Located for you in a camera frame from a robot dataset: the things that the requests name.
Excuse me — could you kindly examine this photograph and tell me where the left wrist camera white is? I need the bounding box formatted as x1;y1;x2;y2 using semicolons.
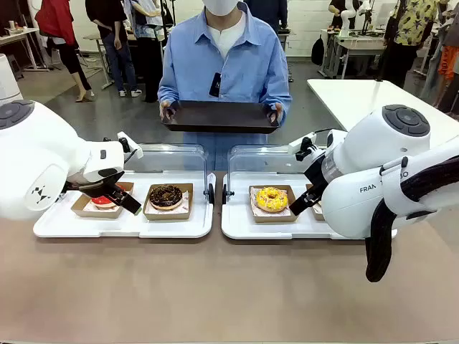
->
117;131;143;161

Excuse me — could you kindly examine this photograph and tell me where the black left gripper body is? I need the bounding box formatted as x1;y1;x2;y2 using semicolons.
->
64;171;128;202

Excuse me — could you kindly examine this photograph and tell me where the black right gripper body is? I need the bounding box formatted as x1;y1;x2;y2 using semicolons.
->
303;153;329;201

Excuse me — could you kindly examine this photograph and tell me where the white serving tray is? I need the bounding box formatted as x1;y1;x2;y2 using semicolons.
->
221;171;398;240
32;170;214;239

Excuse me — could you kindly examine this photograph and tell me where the bystander in dark clothes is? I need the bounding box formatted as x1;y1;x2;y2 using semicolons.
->
243;0;289;35

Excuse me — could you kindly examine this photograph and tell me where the paper liner under red donut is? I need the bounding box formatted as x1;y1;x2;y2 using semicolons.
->
82;189;125;213

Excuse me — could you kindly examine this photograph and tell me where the dark sprinkled donut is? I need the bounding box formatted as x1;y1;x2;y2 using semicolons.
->
306;184;326;221

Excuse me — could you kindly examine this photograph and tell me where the bystander in red top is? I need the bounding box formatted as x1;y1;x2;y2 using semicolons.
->
34;0;96;103

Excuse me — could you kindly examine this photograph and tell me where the person in blue shirt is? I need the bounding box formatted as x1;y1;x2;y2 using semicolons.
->
157;0;293;173

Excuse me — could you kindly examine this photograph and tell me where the grey background workbench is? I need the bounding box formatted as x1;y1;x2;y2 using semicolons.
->
321;28;389;80

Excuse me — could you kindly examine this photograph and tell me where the cardboard box of yellow donut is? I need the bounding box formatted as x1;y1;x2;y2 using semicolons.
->
249;184;301;224

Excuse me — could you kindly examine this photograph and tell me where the black cable sleeve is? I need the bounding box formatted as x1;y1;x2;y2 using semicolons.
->
364;154;459;284

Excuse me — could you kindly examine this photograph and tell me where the white face mask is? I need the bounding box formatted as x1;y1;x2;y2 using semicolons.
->
203;0;240;17

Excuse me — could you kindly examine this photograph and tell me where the black plastic tray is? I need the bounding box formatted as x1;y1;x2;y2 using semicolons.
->
161;100;280;135

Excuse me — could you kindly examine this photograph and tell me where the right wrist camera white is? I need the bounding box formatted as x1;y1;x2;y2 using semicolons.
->
288;131;318;162

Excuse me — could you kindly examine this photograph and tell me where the bystander in black shirt jeans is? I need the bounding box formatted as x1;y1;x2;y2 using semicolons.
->
85;0;143;97

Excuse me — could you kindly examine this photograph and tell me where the large white table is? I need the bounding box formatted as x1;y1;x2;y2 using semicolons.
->
307;78;459;133

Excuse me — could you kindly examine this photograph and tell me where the clear plastic tray cover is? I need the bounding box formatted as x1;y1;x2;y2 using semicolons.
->
227;144;323;205
123;143;215;207

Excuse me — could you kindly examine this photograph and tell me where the person's right hand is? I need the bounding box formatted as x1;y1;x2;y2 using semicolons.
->
158;100;177;123

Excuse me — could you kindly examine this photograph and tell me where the paper liner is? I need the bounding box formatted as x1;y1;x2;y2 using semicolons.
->
250;188;290;216
146;191;190;212
82;189;125;213

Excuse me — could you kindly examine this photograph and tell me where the clothes rack with orange garment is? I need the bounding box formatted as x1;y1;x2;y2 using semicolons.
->
426;0;459;112

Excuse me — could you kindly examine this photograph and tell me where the red glazed donut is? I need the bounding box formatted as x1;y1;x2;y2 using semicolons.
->
89;183;127;211
70;181;135;219

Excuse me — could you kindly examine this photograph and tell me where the black clip-on microphone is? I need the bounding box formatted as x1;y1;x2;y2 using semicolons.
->
209;72;222;97

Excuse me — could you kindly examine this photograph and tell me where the black stand pole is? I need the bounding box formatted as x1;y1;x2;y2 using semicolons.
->
374;0;399;83

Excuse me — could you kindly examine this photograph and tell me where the person's left hand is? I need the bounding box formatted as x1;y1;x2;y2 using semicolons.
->
265;102;285;125

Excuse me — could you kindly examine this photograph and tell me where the white background desk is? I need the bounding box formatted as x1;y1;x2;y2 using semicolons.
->
0;27;49;71

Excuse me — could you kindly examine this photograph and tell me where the black backpack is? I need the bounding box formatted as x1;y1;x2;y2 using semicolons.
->
311;35;326;66

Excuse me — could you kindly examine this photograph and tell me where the person's left forearm blue sleeve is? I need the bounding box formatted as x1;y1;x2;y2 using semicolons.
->
263;77;293;108

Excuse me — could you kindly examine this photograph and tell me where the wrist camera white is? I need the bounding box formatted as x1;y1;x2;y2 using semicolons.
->
288;131;318;162
117;131;143;161

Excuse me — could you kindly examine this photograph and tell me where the chocolate donut with sprinkles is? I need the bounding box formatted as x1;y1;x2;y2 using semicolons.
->
148;184;184;211

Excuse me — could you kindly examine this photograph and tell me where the white air purifier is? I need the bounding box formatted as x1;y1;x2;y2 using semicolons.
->
0;53;23;105

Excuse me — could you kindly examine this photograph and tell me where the yellow glazed donut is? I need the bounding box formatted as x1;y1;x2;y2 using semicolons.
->
255;186;289;212

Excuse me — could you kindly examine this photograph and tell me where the bystander in yellow floral shirt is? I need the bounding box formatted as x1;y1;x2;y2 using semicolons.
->
383;0;440;89

